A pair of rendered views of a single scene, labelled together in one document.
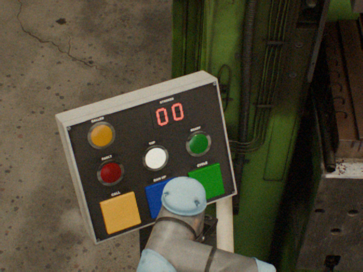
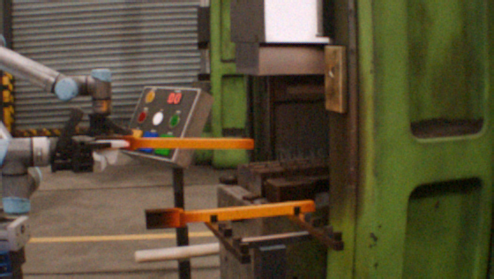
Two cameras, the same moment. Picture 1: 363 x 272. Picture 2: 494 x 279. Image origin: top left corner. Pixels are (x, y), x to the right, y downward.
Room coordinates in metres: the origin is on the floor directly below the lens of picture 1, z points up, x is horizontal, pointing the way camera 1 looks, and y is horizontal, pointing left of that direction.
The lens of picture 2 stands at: (0.45, -2.28, 1.37)
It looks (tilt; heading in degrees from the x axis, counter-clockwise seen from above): 9 degrees down; 70
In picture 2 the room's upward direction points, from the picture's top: 1 degrees counter-clockwise
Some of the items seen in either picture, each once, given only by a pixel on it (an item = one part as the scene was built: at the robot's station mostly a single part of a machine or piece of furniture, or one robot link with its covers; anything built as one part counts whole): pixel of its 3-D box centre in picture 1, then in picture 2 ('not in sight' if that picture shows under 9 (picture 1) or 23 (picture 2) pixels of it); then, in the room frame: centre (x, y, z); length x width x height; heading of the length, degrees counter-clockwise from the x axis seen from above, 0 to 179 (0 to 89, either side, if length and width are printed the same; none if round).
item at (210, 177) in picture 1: (205, 182); (166, 145); (0.94, -0.06, 1.01); 0.07 x 0.05 x 0.07; 116
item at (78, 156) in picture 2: not in sight; (71, 154); (0.55, -0.68, 1.10); 0.12 x 0.08 x 0.09; 1
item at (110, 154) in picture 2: not in sight; (112, 152); (0.65, -0.70, 1.10); 0.09 x 0.03 x 0.06; 178
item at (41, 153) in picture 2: not in sight; (41, 152); (0.47, -0.68, 1.12); 0.08 x 0.05 x 0.08; 91
